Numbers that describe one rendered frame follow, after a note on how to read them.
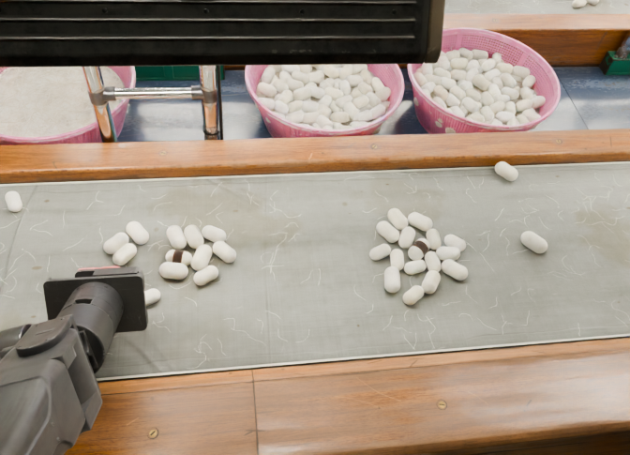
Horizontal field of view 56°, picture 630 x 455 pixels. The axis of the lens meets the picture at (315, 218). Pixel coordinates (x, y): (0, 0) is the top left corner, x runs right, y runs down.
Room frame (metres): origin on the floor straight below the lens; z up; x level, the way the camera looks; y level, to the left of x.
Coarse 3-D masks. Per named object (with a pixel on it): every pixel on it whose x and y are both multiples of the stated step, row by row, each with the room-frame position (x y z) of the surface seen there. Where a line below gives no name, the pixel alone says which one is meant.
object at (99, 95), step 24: (96, 72) 0.58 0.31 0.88; (216, 72) 0.63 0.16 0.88; (96, 96) 0.58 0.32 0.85; (120, 96) 0.59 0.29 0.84; (144, 96) 0.60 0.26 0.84; (168, 96) 0.61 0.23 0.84; (192, 96) 0.61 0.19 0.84; (216, 96) 0.62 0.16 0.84; (96, 120) 0.58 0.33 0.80; (216, 120) 0.62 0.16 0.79
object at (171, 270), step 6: (162, 264) 0.39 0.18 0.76; (168, 264) 0.39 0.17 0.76; (174, 264) 0.39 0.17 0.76; (180, 264) 0.39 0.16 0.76; (162, 270) 0.38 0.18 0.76; (168, 270) 0.38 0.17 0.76; (174, 270) 0.38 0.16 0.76; (180, 270) 0.38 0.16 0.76; (186, 270) 0.39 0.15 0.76; (162, 276) 0.38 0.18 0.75; (168, 276) 0.38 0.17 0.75; (174, 276) 0.38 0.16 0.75; (180, 276) 0.38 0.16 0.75; (186, 276) 0.38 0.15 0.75
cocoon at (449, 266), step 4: (448, 260) 0.46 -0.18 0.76; (452, 260) 0.46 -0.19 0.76; (444, 264) 0.45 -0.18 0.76; (448, 264) 0.45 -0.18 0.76; (452, 264) 0.45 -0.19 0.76; (456, 264) 0.45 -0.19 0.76; (444, 268) 0.45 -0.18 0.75; (448, 268) 0.45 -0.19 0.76; (452, 268) 0.45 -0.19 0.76; (456, 268) 0.45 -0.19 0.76; (460, 268) 0.45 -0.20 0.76; (464, 268) 0.45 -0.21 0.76; (444, 272) 0.45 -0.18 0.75; (448, 272) 0.44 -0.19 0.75; (452, 272) 0.44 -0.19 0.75; (456, 272) 0.44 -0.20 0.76; (460, 272) 0.44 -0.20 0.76; (464, 272) 0.44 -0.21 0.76; (452, 276) 0.44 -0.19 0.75; (456, 276) 0.44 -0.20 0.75; (460, 276) 0.44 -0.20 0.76; (464, 276) 0.44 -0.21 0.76; (460, 280) 0.44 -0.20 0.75
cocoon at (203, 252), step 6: (204, 246) 0.42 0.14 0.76; (198, 252) 0.41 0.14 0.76; (204, 252) 0.41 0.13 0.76; (210, 252) 0.42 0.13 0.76; (192, 258) 0.40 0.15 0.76; (198, 258) 0.40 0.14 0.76; (204, 258) 0.41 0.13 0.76; (192, 264) 0.40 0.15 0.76; (198, 264) 0.40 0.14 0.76; (204, 264) 0.40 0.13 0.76; (198, 270) 0.39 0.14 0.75
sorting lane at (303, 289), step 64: (0, 192) 0.48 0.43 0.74; (64, 192) 0.49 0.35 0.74; (128, 192) 0.51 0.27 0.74; (192, 192) 0.52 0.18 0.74; (256, 192) 0.54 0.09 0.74; (320, 192) 0.56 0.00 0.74; (384, 192) 0.58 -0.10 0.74; (448, 192) 0.60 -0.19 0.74; (512, 192) 0.62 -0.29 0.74; (576, 192) 0.64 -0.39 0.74; (0, 256) 0.38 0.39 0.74; (64, 256) 0.39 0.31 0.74; (192, 256) 0.42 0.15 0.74; (256, 256) 0.43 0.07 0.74; (320, 256) 0.45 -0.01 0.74; (512, 256) 0.50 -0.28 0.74; (576, 256) 0.51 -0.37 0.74; (0, 320) 0.29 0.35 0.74; (192, 320) 0.33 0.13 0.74; (256, 320) 0.34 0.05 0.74; (320, 320) 0.35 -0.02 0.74; (384, 320) 0.37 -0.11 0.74; (448, 320) 0.38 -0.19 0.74; (512, 320) 0.39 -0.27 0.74; (576, 320) 0.41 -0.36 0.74
